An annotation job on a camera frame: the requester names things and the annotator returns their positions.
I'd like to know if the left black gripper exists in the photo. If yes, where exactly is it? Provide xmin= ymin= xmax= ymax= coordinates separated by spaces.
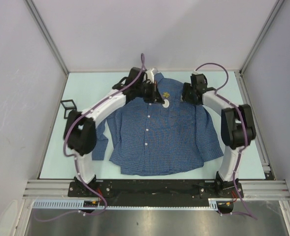
xmin=135 ymin=81 xmax=164 ymax=104

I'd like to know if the gold flower brooch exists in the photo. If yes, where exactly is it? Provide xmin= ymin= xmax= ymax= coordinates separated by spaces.
xmin=162 ymin=92 xmax=170 ymax=98

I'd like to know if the blue plaid button shirt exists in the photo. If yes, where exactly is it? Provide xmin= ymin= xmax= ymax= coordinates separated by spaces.
xmin=92 ymin=73 xmax=223 ymax=176

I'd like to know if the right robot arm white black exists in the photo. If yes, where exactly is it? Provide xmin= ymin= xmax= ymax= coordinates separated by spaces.
xmin=182 ymin=72 xmax=257 ymax=197

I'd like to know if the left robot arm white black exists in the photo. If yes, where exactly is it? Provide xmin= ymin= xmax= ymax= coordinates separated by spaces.
xmin=63 ymin=67 xmax=165 ymax=197

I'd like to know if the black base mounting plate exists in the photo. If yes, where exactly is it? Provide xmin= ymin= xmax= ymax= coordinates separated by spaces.
xmin=68 ymin=178 xmax=244 ymax=199

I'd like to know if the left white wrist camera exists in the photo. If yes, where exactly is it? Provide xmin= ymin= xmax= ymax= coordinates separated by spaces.
xmin=145 ymin=68 xmax=158 ymax=84

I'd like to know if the white slotted cable duct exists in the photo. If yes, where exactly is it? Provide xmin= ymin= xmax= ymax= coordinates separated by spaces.
xmin=32 ymin=199 xmax=236 ymax=210

